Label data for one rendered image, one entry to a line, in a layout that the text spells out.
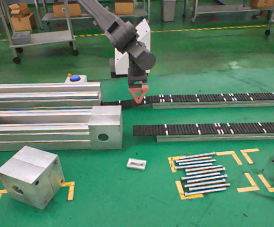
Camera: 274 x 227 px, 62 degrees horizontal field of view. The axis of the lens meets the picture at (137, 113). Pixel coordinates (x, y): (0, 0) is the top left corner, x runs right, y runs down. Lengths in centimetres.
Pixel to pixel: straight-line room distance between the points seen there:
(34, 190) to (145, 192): 25
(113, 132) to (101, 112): 8
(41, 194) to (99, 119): 25
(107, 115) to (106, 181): 19
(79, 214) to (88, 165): 15
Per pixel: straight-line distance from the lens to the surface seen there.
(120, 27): 74
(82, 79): 100
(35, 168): 58
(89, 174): 66
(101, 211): 58
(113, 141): 69
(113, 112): 70
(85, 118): 74
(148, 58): 71
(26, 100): 93
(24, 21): 574
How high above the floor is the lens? 126
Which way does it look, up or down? 34 degrees down
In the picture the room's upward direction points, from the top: 1 degrees counter-clockwise
